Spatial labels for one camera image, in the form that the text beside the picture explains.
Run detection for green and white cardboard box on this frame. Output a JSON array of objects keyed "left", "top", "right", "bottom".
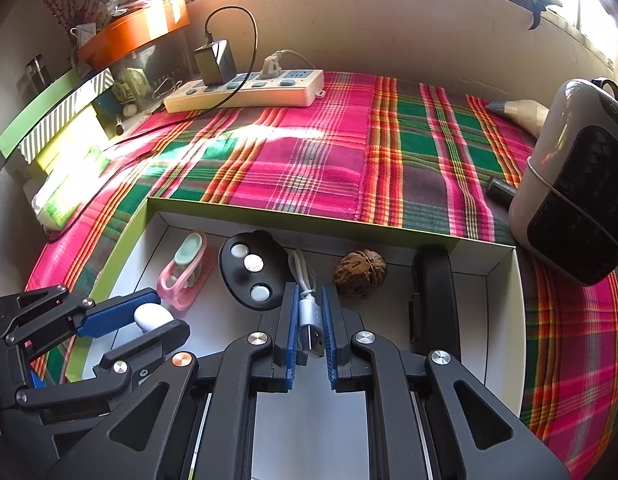
[{"left": 61, "top": 196, "right": 527, "bottom": 480}]

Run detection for black and white oval device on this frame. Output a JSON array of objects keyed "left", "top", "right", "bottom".
[{"left": 219, "top": 230, "right": 289, "bottom": 311}]

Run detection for beige brush handle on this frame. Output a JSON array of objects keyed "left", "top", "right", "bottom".
[{"left": 484, "top": 99, "right": 550, "bottom": 138}]

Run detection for red berry branches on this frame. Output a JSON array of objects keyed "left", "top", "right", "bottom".
[{"left": 33, "top": 0, "right": 97, "bottom": 36}]

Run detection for black window hook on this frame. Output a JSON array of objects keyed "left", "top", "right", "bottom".
[{"left": 528, "top": 0, "right": 562, "bottom": 31}]

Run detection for black charger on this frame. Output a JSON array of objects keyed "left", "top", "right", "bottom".
[{"left": 195, "top": 39, "right": 237, "bottom": 87}]

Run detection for white mug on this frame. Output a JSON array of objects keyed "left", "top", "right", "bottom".
[{"left": 69, "top": 24, "right": 97, "bottom": 46}]

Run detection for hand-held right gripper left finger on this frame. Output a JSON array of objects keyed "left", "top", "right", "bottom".
[{"left": 46, "top": 282, "right": 302, "bottom": 480}]

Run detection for green and white tissue pack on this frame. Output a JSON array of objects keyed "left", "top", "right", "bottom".
[{"left": 31, "top": 146, "right": 112, "bottom": 228}]

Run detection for pink plastic clip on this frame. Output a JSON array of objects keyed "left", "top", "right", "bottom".
[{"left": 157, "top": 230, "right": 208, "bottom": 309}]

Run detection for small black object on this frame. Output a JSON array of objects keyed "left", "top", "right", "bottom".
[{"left": 486, "top": 176, "right": 517, "bottom": 206}]

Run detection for white mushroom-shaped knob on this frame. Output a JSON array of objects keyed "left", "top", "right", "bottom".
[{"left": 134, "top": 304, "right": 175, "bottom": 333}]

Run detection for orange round box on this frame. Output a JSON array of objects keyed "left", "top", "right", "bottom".
[{"left": 78, "top": 0, "right": 191, "bottom": 70}]

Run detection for glass jar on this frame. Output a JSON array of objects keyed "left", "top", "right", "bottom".
[{"left": 19, "top": 55, "right": 52, "bottom": 91}]

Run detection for black charger cable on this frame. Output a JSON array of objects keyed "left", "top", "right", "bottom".
[{"left": 204, "top": 6, "right": 260, "bottom": 116}]

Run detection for pink and green plaid cloth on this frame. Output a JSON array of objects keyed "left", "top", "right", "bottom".
[{"left": 26, "top": 71, "right": 618, "bottom": 480}]

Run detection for white plug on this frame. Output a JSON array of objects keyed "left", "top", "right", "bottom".
[{"left": 261, "top": 50, "right": 317, "bottom": 80}]

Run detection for grey and black space heater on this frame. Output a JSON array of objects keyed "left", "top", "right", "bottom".
[{"left": 509, "top": 77, "right": 618, "bottom": 287}]

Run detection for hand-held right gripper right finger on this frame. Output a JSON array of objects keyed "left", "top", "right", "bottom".
[{"left": 320, "top": 282, "right": 572, "bottom": 480}]

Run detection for black device with clear end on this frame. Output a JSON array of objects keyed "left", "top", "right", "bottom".
[{"left": 410, "top": 246, "right": 460, "bottom": 356}]

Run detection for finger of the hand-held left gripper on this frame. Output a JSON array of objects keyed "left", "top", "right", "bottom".
[
  {"left": 0, "top": 285, "right": 163, "bottom": 356},
  {"left": 14, "top": 321, "right": 191, "bottom": 408}
]

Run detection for white striped box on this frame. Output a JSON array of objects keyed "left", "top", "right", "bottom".
[{"left": 19, "top": 69, "right": 114, "bottom": 166}]

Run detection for white USB cable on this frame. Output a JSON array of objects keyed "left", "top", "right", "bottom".
[{"left": 288, "top": 249, "right": 326, "bottom": 358}]

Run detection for brown walnut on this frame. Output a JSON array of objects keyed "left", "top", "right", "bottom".
[{"left": 333, "top": 250, "right": 387, "bottom": 298}]

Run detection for white power strip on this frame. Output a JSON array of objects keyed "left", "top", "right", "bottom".
[{"left": 163, "top": 69, "right": 326, "bottom": 114}]

